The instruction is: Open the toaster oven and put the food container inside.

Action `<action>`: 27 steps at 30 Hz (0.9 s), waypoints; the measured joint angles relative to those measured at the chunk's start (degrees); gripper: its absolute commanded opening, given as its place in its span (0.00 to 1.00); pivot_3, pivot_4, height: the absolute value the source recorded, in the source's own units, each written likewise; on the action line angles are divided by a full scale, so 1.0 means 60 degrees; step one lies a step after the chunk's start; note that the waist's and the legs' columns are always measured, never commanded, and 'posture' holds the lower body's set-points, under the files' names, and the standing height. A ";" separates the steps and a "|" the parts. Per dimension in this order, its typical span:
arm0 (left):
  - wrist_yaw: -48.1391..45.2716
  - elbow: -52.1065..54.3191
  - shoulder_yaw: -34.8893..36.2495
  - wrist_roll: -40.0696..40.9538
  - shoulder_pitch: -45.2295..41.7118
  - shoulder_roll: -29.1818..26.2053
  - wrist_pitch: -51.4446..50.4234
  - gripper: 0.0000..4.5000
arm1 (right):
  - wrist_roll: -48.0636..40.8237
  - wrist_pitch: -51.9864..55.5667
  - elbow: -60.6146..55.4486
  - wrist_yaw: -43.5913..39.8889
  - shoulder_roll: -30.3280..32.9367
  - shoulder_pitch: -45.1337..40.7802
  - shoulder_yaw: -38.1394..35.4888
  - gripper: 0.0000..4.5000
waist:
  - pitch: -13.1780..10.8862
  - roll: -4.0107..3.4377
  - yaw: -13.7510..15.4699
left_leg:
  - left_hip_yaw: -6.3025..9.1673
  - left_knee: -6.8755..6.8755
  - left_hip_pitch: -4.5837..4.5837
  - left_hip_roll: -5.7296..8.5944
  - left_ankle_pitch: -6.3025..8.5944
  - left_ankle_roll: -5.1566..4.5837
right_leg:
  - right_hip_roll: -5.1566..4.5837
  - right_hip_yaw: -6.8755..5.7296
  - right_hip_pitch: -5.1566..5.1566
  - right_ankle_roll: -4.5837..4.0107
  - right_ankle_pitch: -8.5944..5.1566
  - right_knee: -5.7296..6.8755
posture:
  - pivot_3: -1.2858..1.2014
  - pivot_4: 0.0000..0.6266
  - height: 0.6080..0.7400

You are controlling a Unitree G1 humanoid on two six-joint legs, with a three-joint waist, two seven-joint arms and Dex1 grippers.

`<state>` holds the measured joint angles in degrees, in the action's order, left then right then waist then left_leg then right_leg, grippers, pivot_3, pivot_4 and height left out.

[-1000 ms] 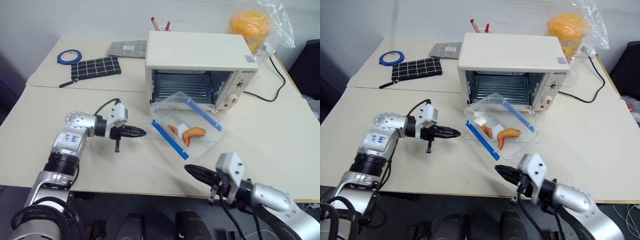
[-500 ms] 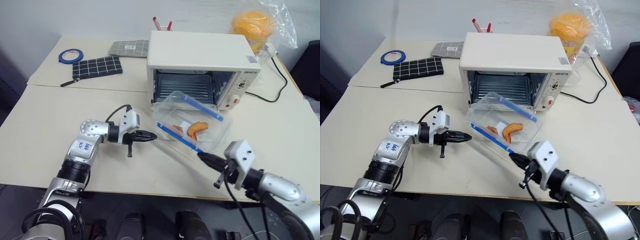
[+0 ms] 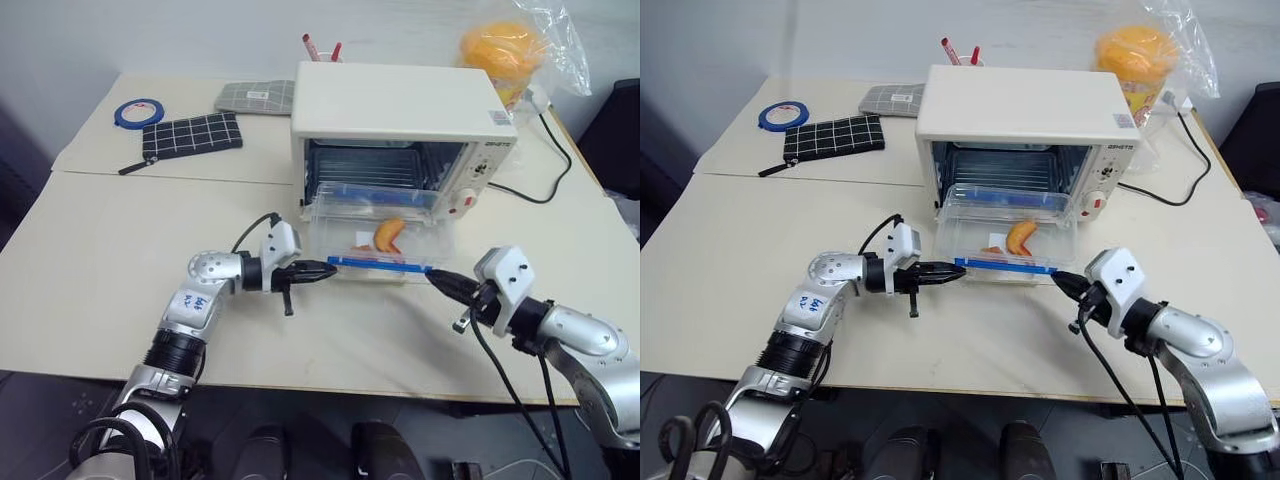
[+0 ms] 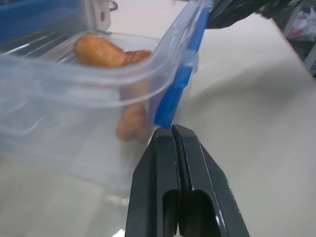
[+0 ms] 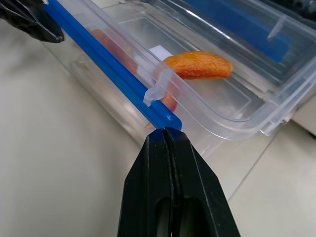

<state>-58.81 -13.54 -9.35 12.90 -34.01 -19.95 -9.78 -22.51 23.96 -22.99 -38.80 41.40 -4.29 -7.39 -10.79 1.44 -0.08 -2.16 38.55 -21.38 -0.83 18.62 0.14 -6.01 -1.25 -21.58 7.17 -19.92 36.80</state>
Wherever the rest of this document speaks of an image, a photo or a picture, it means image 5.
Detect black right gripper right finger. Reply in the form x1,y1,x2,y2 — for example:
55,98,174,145
165,127,241,237

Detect orange fried food piece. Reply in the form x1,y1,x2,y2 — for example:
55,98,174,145
162,50,234,80

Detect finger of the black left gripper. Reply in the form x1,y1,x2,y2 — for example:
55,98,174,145
0,0,65,44

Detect clear food container blue clips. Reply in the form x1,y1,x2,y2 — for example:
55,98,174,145
43,0,316,158

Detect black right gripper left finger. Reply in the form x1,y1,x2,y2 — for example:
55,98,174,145
118,127,177,237

